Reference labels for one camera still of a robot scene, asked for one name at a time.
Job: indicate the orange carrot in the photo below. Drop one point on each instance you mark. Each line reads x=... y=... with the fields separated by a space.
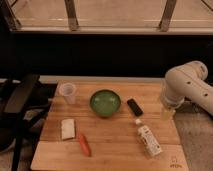
x=84 y=144

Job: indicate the white plastic bottle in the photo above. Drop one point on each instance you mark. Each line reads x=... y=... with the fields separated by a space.
x=147 y=137

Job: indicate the black phone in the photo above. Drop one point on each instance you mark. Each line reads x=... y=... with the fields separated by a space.
x=134 y=107

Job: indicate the green ceramic bowl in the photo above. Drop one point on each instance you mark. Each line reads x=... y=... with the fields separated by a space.
x=105 y=103

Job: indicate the white sponge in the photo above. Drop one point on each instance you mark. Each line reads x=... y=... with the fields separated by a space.
x=67 y=129

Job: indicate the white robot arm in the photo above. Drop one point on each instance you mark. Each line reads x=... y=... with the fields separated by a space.
x=186 y=81

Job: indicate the wooden cutting board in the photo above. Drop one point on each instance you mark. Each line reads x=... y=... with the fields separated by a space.
x=114 y=143

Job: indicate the clear plastic cup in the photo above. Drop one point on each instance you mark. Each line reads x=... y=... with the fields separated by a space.
x=68 y=91

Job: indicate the black chair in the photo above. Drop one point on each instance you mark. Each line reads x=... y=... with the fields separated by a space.
x=22 y=105

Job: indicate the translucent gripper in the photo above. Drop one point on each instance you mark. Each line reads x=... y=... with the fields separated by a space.
x=167 y=113

